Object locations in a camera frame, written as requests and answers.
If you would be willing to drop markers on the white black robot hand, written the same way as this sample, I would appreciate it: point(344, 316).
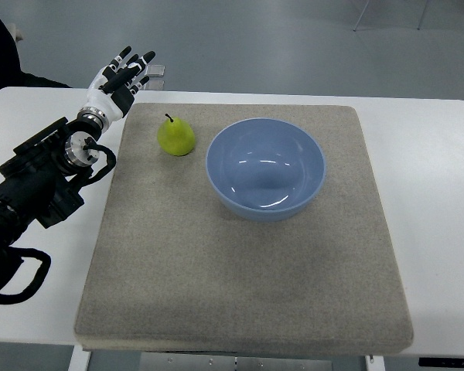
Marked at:
point(112, 92)

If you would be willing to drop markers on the green pear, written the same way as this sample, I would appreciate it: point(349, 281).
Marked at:
point(175, 136)

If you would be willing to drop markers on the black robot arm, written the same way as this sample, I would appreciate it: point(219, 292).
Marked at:
point(43, 180)

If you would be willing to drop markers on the blue bowl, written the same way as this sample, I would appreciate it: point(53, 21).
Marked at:
point(264, 169)

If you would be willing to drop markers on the lower floor outlet plate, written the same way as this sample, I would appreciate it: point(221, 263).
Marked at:
point(154, 85)

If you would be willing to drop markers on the floor outlet plate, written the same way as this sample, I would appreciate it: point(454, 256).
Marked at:
point(154, 85)
point(155, 70)

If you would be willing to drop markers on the upper floor outlet plate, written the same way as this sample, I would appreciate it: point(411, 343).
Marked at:
point(155, 70)

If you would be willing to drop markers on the dark clothed person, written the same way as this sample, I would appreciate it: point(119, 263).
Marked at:
point(11, 74)

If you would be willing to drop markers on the grey felt mat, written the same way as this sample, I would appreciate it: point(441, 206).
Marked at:
point(173, 270)

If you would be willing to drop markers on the metal chair legs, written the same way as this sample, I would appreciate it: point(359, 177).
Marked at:
point(411, 14)

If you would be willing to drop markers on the white table frame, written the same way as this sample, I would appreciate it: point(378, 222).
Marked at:
point(82, 360)

